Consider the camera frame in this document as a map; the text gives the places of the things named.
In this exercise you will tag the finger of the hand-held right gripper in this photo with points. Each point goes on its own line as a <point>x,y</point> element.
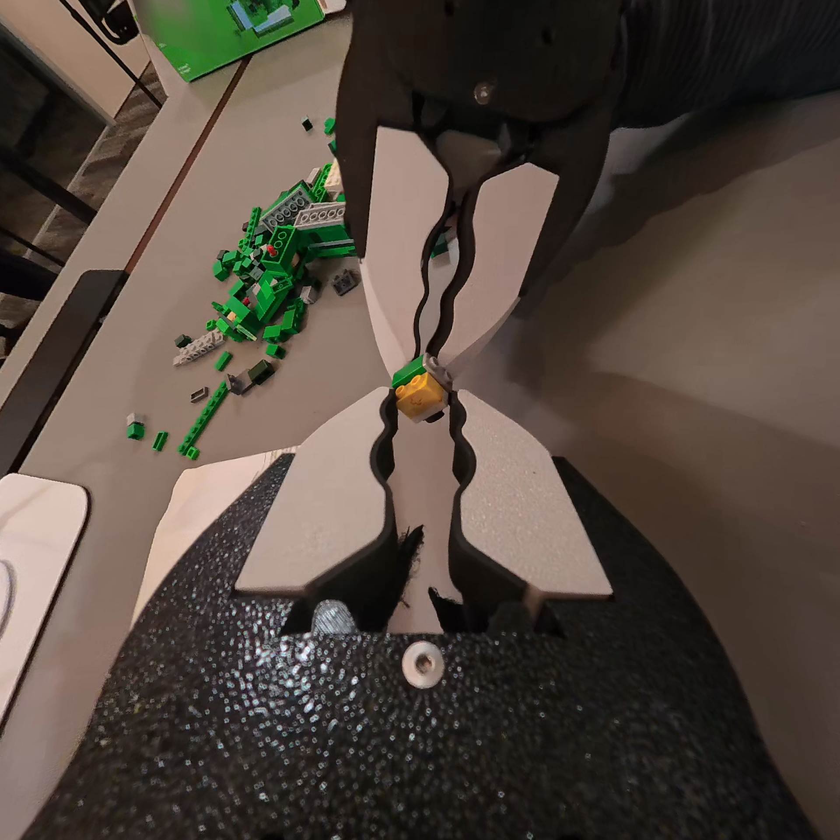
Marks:
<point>397,229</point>
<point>505,249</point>

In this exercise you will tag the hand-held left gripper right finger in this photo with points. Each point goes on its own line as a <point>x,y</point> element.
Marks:
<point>525,518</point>

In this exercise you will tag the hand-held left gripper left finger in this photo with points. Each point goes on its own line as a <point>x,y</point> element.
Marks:
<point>321,512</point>

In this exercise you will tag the small grey toy plate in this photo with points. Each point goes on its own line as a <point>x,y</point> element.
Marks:
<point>438,367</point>

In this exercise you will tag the green toy brick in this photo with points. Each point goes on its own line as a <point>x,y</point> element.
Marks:
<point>408,374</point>

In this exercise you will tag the yellow toy brick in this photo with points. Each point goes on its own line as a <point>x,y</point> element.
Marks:
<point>420,397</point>

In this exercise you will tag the person's right forearm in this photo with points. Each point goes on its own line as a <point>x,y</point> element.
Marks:
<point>722,46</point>

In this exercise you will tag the grey desk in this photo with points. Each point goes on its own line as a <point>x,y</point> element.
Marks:
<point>295,400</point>

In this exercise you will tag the dark grey small toy piece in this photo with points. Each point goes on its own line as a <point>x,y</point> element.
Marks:
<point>346,282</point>

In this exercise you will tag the long grey toy brick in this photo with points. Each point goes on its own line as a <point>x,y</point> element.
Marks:
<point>321,215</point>

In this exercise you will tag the white printed plastic bag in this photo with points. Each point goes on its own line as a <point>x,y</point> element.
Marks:
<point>197,512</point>

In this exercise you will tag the pile of green toy bricks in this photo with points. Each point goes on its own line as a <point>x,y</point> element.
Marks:
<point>262,289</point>

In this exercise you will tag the green picture cardboard box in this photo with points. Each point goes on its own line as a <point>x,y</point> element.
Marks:
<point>197,46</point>

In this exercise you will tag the white rounded pad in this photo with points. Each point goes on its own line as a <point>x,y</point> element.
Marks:
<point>39,558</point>

